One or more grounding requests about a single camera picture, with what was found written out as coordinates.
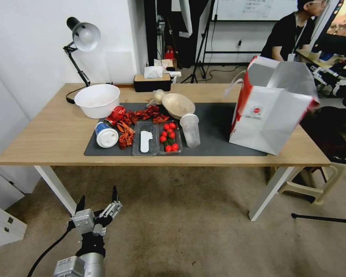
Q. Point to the black desk lamp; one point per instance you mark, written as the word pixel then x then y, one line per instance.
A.
pixel 86 36

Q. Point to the beige paper bowl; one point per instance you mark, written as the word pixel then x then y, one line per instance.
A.
pixel 177 105

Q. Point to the white drawer cabinet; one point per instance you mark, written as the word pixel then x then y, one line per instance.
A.
pixel 3 228

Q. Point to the black camera tripod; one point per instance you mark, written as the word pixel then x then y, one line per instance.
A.
pixel 201 54

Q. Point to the dark grey desk mat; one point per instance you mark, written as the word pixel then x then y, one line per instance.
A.
pixel 213 135

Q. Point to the black tissue box wooden lid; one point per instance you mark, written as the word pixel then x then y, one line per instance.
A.
pixel 152 84

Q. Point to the large display screen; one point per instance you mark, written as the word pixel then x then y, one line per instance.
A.
pixel 340 26

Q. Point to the person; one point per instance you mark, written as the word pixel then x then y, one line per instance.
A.
pixel 285 34

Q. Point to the white tissue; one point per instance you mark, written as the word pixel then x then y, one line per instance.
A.
pixel 152 72

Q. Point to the beige plastic stool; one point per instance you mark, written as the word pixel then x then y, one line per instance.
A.
pixel 320 190

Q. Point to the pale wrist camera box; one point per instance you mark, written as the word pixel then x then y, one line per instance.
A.
pixel 83 221

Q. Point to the wooden table with white legs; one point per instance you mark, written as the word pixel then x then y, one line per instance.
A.
pixel 46 129

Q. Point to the red crayfish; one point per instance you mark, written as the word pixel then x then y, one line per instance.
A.
pixel 148 112
pixel 123 126
pixel 130 116
pixel 161 118
pixel 126 140

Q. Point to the large white plastic bowl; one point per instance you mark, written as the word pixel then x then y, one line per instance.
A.
pixel 96 99

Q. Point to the blue paper cup white lid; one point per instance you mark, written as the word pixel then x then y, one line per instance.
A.
pixel 106 138

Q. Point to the white red food delivery bag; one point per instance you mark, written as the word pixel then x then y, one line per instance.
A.
pixel 265 115

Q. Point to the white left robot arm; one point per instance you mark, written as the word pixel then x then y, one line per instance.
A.
pixel 83 267

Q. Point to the clear plastic tomato tray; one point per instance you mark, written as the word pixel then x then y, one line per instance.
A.
pixel 178 135

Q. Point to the white paper insert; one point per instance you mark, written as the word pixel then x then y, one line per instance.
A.
pixel 145 141

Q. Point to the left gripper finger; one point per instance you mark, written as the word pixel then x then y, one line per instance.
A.
pixel 81 205
pixel 112 209

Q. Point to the black floor stand leg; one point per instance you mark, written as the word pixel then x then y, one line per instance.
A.
pixel 323 218

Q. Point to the cardboard box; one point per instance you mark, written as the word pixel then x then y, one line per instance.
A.
pixel 163 63

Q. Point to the clear plastic cup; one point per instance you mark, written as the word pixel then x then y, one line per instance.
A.
pixel 190 131

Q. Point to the empty clear plastic tray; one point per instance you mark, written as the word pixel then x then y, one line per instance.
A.
pixel 137 138

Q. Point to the crushed red soda can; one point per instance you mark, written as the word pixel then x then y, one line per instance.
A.
pixel 116 114

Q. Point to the whiteboard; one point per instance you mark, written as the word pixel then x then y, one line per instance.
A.
pixel 253 10

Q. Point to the small white plastic bag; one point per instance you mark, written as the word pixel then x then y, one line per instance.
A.
pixel 158 96

